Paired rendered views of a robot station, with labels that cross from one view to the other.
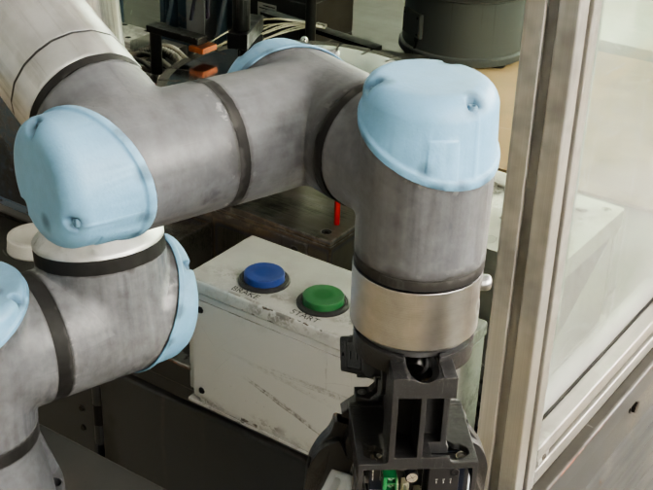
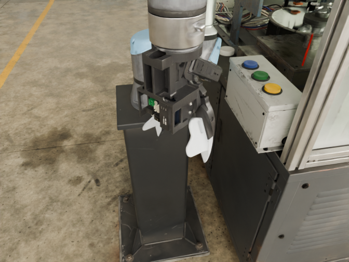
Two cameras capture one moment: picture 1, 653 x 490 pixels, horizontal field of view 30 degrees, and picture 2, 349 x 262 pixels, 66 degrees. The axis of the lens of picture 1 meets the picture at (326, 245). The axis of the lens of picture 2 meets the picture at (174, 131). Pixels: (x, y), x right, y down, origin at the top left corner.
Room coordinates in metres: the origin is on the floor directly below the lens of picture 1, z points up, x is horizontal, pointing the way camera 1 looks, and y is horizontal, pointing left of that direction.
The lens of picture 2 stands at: (0.35, -0.31, 1.25)
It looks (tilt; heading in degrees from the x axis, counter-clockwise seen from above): 39 degrees down; 46
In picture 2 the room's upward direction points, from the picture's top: straight up
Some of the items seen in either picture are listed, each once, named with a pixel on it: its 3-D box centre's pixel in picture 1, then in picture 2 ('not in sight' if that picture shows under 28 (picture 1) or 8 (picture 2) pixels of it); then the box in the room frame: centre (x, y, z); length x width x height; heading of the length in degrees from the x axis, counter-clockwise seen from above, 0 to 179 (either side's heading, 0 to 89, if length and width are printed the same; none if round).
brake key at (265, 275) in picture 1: (264, 280); (250, 65); (1.02, 0.06, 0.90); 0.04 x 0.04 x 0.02
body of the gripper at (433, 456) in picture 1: (408, 416); (173, 83); (0.60, -0.05, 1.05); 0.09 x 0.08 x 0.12; 5
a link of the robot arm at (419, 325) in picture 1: (421, 296); (178, 28); (0.61, -0.06, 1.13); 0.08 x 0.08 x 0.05
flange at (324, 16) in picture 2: not in sight; (321, 15); (1.42, 0.04, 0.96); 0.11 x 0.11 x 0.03
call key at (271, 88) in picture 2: not in sight; (271, 90); (0.94, -0.06, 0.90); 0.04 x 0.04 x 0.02
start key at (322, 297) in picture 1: (323, 303); (260, 77); (0.98, 0.00, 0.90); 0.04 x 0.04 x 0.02
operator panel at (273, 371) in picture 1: (329, 363); (259, 100); (0.99, -0.01, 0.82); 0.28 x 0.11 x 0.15; 56
